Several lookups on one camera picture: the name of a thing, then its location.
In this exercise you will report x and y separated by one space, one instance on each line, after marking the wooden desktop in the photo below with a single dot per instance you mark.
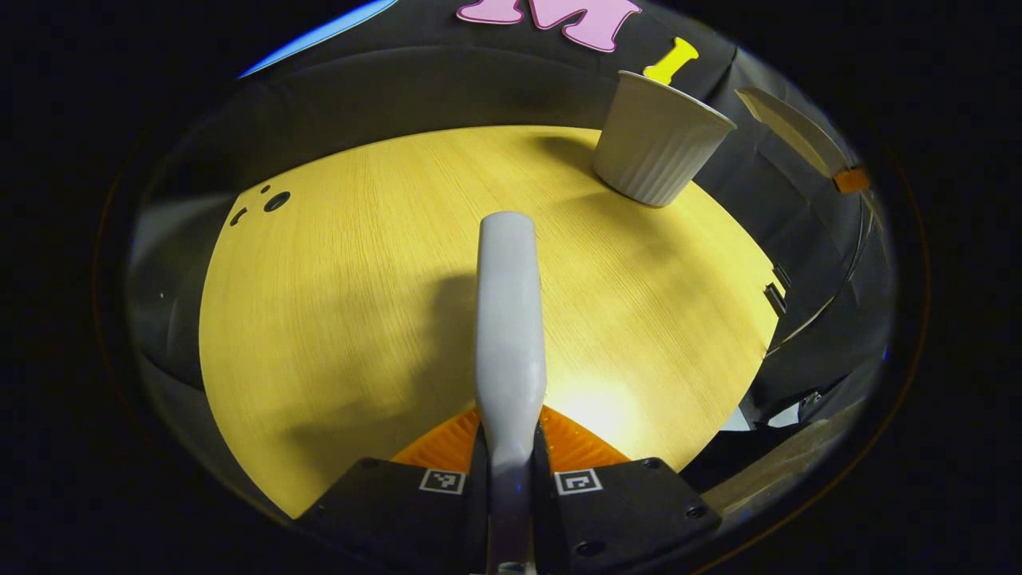
335 319

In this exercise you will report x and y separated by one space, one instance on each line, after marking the black table bracket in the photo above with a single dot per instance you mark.
774 297

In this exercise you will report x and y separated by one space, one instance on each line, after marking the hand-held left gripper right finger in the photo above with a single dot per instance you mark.
631 511

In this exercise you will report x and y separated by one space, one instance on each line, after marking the white ribbed garbage bin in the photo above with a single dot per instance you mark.
655 144

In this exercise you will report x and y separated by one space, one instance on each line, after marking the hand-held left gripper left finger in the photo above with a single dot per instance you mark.
399 511

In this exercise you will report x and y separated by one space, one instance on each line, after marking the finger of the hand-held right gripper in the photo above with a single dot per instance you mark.
851 180

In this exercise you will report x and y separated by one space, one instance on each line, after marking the grey dustpan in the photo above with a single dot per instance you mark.
786 128

